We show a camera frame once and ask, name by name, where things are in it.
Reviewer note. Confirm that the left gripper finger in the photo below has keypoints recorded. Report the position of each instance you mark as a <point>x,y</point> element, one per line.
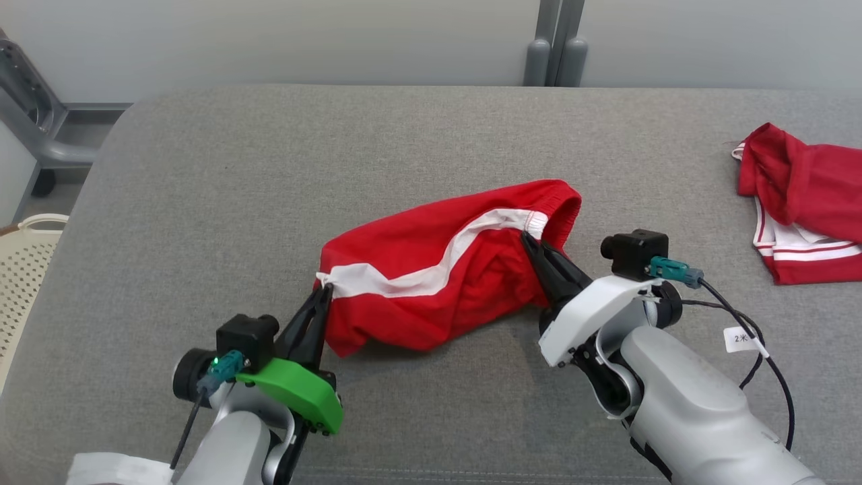
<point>318,337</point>
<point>296,333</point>

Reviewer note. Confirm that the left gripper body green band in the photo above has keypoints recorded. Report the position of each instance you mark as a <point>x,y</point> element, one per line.
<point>303,391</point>

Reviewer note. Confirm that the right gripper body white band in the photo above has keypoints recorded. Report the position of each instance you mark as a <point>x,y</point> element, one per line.
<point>586,310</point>

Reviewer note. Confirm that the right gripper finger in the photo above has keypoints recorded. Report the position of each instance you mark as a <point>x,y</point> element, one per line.
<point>551,286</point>
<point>566,268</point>

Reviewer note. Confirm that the red shorts with white stripe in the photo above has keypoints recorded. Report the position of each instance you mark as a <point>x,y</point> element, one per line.
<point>417,242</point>

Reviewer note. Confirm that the red basketball jersey number 23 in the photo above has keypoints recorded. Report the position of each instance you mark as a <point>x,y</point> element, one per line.
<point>808,182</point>

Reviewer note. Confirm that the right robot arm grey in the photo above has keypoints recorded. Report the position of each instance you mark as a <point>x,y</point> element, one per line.
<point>687,404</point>

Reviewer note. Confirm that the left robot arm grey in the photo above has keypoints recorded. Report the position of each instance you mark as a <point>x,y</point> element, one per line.
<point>229,451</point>

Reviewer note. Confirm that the cream perforated laundry basket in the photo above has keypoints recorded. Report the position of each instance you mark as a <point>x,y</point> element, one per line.
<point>27,269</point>

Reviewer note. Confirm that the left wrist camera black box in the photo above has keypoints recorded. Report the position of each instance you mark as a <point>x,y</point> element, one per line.
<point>246,337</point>

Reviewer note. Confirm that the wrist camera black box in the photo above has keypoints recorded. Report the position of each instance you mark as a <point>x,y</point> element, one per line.
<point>246,337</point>
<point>636,252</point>

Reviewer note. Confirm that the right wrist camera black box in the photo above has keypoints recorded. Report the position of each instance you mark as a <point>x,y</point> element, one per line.
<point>636,252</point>

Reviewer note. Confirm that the grey partition post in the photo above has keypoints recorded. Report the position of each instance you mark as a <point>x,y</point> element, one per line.
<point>574,64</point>
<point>537,64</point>

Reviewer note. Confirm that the grey metal tube frame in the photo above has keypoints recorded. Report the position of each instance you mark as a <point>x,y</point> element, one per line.
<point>60,151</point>

